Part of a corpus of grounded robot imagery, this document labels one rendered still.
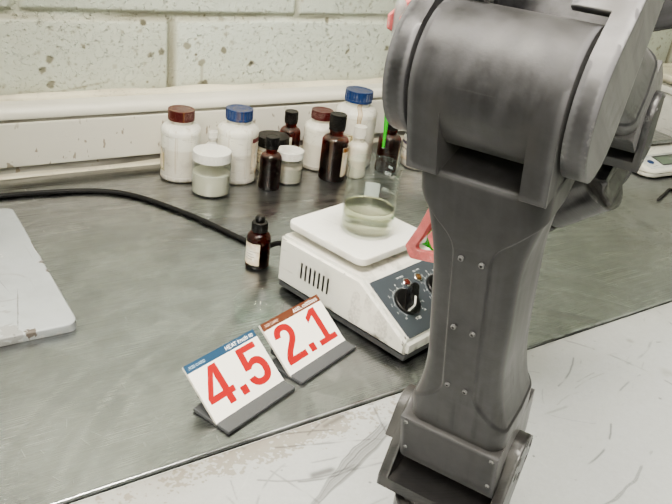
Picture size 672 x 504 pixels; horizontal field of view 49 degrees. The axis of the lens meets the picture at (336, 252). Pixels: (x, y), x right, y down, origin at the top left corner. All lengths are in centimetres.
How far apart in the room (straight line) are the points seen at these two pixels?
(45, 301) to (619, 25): 66
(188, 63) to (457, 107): 95
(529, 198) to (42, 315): 59
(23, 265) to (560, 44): 71
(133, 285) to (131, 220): 17
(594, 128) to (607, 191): 31
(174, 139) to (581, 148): 88
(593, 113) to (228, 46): 101
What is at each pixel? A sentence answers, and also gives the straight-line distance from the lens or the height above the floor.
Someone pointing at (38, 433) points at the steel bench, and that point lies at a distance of 68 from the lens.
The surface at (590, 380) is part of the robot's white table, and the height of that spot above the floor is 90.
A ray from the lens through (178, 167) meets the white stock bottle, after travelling 114.
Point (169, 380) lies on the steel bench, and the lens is 72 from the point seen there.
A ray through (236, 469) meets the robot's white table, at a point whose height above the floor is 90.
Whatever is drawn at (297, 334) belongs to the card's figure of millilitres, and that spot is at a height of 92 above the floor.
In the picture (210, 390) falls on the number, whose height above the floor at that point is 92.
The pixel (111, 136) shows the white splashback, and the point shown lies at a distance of 118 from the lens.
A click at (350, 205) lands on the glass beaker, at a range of 81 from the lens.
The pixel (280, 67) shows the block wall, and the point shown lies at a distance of 132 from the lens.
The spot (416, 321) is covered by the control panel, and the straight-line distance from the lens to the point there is 78.
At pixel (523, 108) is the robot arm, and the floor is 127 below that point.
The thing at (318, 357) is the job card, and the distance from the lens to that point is 76.
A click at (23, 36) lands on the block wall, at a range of 116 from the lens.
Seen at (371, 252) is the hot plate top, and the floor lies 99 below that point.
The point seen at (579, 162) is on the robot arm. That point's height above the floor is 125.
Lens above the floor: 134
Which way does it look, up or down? 27 degrees down
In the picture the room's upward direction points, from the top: 8 degrees clockwise
